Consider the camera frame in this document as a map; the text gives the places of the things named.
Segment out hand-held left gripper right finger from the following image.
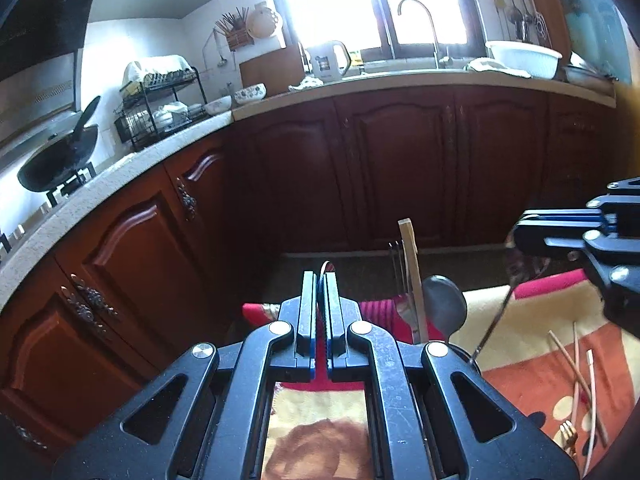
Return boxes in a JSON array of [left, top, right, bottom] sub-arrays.
[[324, 272, 581, 480]]

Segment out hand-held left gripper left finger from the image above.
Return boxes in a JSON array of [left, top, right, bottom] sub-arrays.
[[52, 270, 321, 480]]

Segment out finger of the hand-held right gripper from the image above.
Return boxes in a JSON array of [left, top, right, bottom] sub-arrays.
[[509, 226, 640, 323], [517, 177, 640, 228]]

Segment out wooden spatula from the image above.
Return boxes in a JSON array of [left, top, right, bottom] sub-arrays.
[[398, 218, 430, 345]]

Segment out grey utensil holder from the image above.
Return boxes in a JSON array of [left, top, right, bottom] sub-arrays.
[[447, 340, 483, 376]]

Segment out hanging kitchen utensils rack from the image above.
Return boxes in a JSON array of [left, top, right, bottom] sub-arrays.
[[492, 0, 552, 50]]

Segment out brown wooden cabinet door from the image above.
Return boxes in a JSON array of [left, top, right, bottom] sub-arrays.
[[54, 162, 236, 376], [0, 265, 156, 443], [546, 92, 620, 213], [165, 135, 238, 281], [334, 87, 458, 251], [454, 85, 551, 250], [234, 96, 347, 256]]

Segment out red patterned rug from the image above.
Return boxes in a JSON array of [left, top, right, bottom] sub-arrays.
[[242, 269, 613, 480]]

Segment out orange dotted mat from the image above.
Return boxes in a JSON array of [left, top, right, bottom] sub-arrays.
[[482, 320, 640, 480]]

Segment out white plastic basin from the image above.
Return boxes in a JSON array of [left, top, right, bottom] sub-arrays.
[[484, 40, 564, 81]]

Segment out white dish cloth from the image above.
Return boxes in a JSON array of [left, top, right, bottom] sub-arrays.
[[466, 57, 532, 79]]

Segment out gold fork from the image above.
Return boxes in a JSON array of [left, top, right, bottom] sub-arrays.
[[557, 420, 580, 458]]

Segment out chrome sink faucet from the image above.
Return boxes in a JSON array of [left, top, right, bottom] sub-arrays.
[[397, 0, 445, 69]]

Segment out patterned ceramic bowl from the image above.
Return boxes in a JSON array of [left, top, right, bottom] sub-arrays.
[[203, 95, 234, 116], [233, 83, 267, 107]]

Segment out wooden cutting board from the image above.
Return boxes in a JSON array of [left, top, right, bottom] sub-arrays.
[[238, 44, 307, 97]]

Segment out black dish rack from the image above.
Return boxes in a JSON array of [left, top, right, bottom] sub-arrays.
[[113, 66, 209, 153]]

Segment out white electric kettle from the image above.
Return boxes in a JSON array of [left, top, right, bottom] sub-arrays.
[[304, 40, 352, 84]]

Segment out black stove trivet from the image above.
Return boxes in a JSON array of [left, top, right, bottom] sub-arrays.
[[44, 162, 97, 207]]

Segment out kitchen window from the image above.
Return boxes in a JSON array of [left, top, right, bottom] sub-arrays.
[[262, 0, 473, 58]]

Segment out black wok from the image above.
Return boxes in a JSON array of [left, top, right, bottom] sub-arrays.
[[16, 95, 102, 193]]

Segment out round white colander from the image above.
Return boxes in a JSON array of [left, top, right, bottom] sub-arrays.
[[247, 4, 284, 39]]

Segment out black range hood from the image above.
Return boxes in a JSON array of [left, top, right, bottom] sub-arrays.
[[0, 0, 97, 83]]

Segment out ornate metal door handle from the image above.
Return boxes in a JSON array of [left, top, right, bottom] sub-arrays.
[[70, 274, 121, 322], [60, 285, 108, 336], [175, 177, 197, 222]]

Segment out wall chopstick holder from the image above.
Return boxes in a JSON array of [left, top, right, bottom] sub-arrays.
[[214, 6, 252, 52]]

